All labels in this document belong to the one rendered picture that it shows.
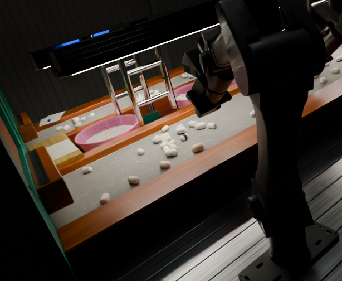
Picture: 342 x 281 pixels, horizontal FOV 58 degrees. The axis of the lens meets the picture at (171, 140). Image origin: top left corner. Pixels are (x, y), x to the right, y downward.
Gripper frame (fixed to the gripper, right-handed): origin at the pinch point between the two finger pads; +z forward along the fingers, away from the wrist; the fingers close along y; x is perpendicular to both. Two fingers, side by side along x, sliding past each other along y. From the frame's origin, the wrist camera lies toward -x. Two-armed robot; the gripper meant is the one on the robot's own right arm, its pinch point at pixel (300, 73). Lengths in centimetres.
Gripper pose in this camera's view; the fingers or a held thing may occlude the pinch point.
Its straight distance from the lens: 115.6
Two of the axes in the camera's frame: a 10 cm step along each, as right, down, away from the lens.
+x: 5.1, 8.2, -2.5
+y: -8.4, 4.1, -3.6
